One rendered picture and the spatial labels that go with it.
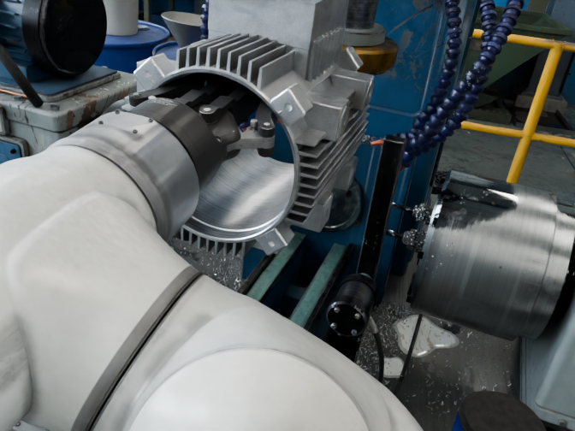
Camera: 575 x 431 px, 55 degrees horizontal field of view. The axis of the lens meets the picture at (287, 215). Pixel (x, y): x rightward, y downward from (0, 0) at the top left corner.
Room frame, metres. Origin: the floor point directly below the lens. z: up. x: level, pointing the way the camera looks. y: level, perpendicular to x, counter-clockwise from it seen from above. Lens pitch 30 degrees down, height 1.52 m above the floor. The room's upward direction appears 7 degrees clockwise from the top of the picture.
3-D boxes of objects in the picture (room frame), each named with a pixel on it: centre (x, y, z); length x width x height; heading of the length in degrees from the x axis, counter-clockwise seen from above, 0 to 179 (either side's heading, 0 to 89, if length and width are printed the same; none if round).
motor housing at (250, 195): (0.53, 0.04, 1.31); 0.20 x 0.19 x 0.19; 163
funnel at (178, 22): (2.38, 0.49, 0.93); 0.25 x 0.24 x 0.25; 172
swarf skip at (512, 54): (5.18, -1.53, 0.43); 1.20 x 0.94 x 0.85; 84
